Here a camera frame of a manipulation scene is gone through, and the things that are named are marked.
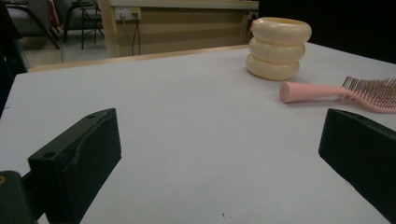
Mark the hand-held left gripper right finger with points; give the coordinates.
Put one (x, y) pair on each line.
(364, 155)

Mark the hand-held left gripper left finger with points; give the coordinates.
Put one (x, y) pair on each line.
(81, 161)

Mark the pink hairbrush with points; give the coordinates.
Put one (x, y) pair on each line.
(311, 91)

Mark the cream ringed holder cup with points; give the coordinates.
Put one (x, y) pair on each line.
(275, 49)

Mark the dark stand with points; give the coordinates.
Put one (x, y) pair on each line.
(7, 62)

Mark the black metal chair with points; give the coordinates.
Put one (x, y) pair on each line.
(84, 18)

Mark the grey chair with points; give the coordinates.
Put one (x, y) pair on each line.
(31, 15)

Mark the wooden counter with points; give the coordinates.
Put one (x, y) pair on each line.
(193, 31)

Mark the wall power outlet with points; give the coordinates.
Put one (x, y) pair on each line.
(127, 13)

